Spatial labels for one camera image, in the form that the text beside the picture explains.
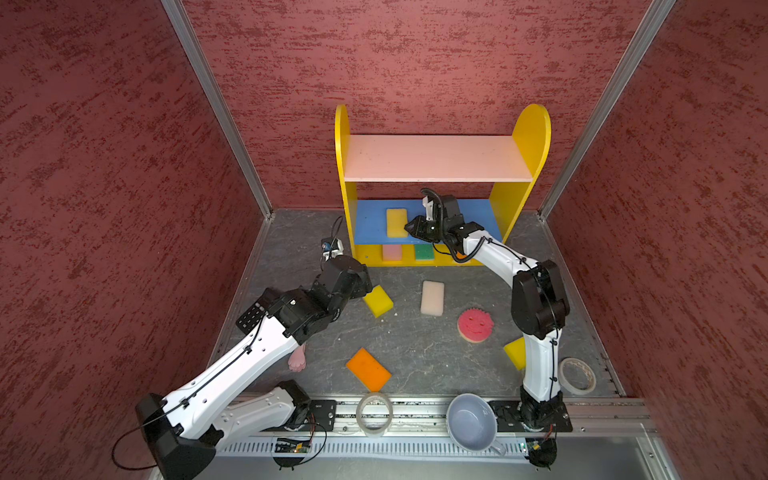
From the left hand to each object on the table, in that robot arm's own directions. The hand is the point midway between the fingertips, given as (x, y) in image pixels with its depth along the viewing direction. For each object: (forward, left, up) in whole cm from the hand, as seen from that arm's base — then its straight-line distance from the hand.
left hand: (354, 278), depth 74 cm
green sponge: (+23, -21, -19) cm, 36 cm away
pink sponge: (+23, -9, -19) cm, 31 cm away
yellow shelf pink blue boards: (+22, -5, -8) cm, 24 cm away
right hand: (+23, -14, -8) cm, 28 cm away
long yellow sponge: (+26, -11, -6) cm, 29 cm away
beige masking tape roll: (-17, -62, -23) cm, 68 cm away
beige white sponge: (+7, -23, -22) cm, 32 cm away
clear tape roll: (-26, -5, -24) cm, 36 cm away
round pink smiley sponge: (-3, -35, -20) cm, 41 cm away
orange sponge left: (-16, -4, -23) cm, 28 cm away
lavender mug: (-28, -30, -23) cm, 47 cm away
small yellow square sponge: (+5, -5, -22) cm, 23 cm away
